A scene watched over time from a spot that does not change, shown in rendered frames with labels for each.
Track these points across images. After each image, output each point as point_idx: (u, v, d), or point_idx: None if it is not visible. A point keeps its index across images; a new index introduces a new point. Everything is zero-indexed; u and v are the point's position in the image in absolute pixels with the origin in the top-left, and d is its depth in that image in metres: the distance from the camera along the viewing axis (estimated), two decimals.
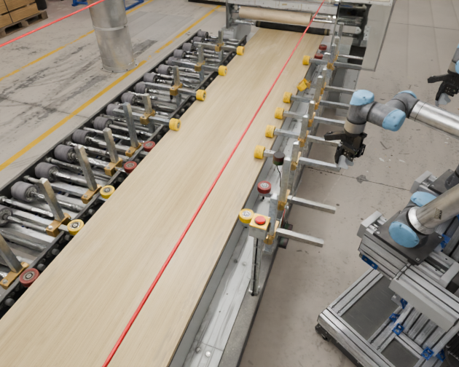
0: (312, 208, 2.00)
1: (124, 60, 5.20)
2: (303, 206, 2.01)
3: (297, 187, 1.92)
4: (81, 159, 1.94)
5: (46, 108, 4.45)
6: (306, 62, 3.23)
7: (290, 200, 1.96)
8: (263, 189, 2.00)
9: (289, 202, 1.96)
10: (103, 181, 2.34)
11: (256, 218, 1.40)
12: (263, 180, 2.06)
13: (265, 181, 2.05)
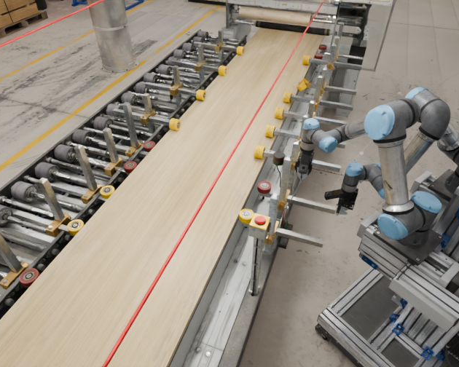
0: (312, 208, 2.00)
1: (124, 60, 5.20)
2: (303, 206, 2.01)
3: (297, 187, 1.92)
4: (81, 159, 1.94)
5: (46, 108, 4.45)
6: (306, 62, 3.23)
7: (290, 200, 1.96)
8: (263, 189, 2.00)
9: (289, 202, 1.96)
10: (103, 181, 2.34)
11: (256, 218, 1.40)
12: (263, 180, 2.06)
13: (265, 181, 2.05)
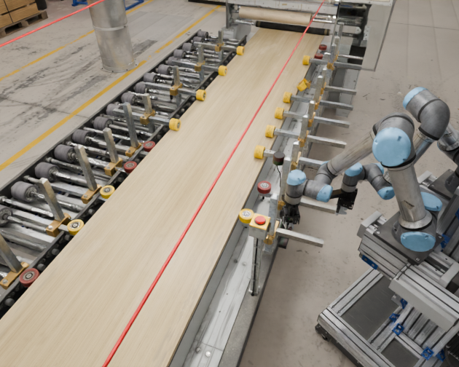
0: (312, 208, 2.00)
1: (124, 60, 5.20)
2: (303, 206, 2.01)
3: None
4: (81, 159, 1.94)
5: (46, 108, 4.45)
6: (306, 62, 3.23)
7: None
8: (263, 189, 2.00)
9: None
10: (103, 181, 2.34)
11: (256, 218, 1.40)
12: (263, 180, 2.06)
13: (265, 181, 2.05)
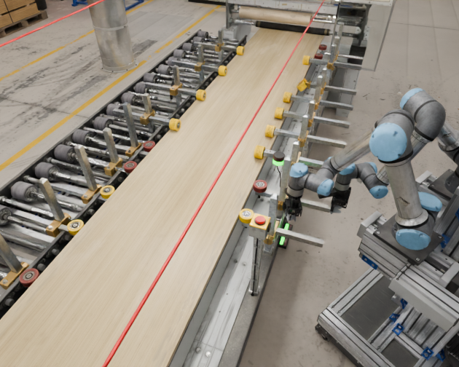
0: (307, 207, 2.00)
1: (124, 60, 5.20)
2: None
3: None
4: (81, 159, 1.94)
5: (46, 108, 4.45)
6: (306, 62, 3.23)
7: None
8: (259, 188, 2.01)
9: None
10: (103, 181, 2.34)
11: (256, 218, 1.40)
12: (259, 180, 2.06)
13: (261, 180, 2.06)
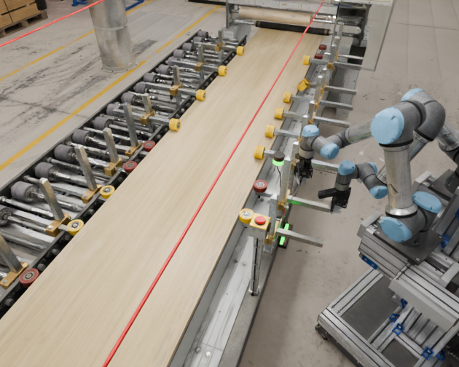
0: (307, 207, 2.00)
1: (124, 60, 5.20)
2: (298, 204, 2.02)
3: (297, 187, 1.91)
4: (81, 159, 1.94)
5: (46, 108, 4.45)
6: (306, 62, 3.23)
7: (290, 200, 1.96)
8: (259, 188, 2.01)
9: (289, 202, 1.96)
10: (103, 181, 2.34)
11: (256, 218, 1.40)
12: (259, 180, 2.06)
13: (261, 180, 2.06)
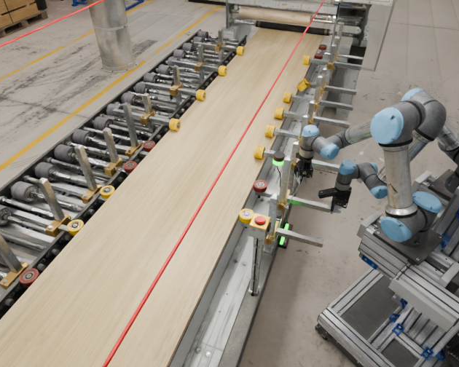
0: (307, 207, 2.00)
1: (124, 60, 5.20)
2: (298, 204, 2.02)
3: (297, 186, 1.92)
4: (81, 159, 1.94)
5: (46, 108, 4.45)
6: (306, 62, 3.23)
7: (290, 200, 1.96)
8: (259, 188, 2.01)
9: (289, 202, 1.96)
10: (103, 181, 2.34)
11: (256, 218, 1.40)
12: (259, 180, 2.06)
13: (261, 180, 2.06)
